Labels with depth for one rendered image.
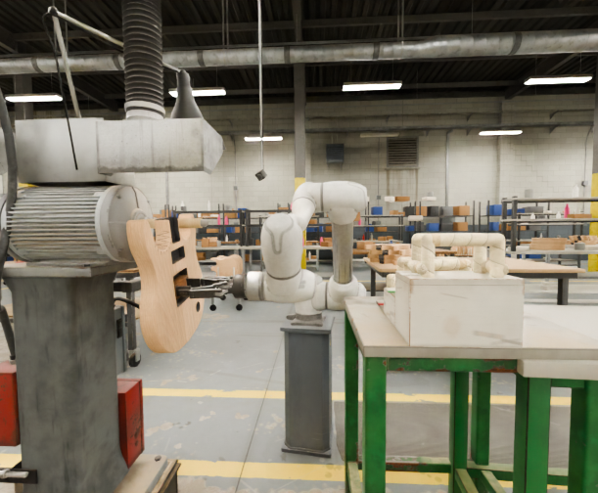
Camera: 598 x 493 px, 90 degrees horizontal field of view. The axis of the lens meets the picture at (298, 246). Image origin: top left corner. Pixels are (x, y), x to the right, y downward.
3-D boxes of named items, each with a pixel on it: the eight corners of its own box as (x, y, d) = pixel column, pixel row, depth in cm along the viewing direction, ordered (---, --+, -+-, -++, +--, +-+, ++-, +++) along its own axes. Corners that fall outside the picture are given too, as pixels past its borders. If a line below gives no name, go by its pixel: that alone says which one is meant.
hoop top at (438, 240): (423, 246, 74) (423, 234, 74) (419, 246, 78) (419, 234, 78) (508, 246, 73) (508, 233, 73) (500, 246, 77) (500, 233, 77)
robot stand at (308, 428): (291, 421, 194) (290, 313, 190) (334, 425, 189) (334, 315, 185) (281, 452, 167) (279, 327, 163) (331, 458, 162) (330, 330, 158)
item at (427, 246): (423, 278, 75) (424, 240, 75) (419, 276, 78) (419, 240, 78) (437, 278, 75) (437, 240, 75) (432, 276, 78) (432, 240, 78)
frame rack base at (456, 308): (409, 347, 75) (410, 279, 74) (393, 328, 90) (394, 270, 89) (524, 348, 73) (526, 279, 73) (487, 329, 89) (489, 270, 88)
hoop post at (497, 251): (493, 278, 74) (494, 240, 73) (485, 276, 77) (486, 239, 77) (507, 278, 74) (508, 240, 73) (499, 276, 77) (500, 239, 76)
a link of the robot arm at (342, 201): (327, 294, 183) (364, 295, 179) (326, 316, 170) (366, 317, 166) (321, 175, 138) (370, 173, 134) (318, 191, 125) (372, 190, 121)
